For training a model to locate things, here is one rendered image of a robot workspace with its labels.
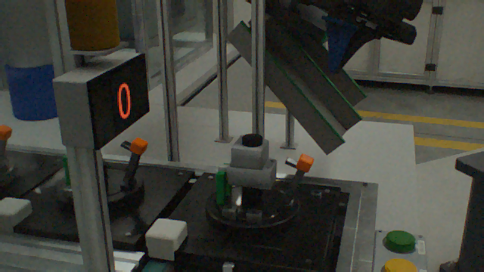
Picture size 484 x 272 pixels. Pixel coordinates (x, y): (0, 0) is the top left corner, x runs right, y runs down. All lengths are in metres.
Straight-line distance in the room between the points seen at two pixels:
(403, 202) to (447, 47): 3.70
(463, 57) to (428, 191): 3.64
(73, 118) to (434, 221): 0.72
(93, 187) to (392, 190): 0.69
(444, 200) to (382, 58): 3.70
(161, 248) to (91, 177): 0.17
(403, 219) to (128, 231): 0.52
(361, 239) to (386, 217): 0.27
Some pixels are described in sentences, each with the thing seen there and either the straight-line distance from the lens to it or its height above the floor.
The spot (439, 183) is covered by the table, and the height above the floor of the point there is 0.86.
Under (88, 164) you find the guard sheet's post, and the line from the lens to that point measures 0.62.
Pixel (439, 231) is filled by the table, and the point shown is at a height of 0.86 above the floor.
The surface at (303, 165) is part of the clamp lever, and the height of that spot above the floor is 1.06.
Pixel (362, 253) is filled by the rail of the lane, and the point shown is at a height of 0.96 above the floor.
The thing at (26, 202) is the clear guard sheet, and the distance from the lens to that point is 0.55.
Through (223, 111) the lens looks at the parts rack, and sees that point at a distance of 1.32.
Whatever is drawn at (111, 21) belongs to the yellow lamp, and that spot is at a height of 1.29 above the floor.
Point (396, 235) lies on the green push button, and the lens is 0.78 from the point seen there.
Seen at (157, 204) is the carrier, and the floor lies 0.97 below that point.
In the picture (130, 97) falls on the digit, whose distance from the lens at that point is 0.59.
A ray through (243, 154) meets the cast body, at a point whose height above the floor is 1.08.
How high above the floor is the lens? 1.38
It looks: 22 degrees down
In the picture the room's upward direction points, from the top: 1 degrees counter-clockwise
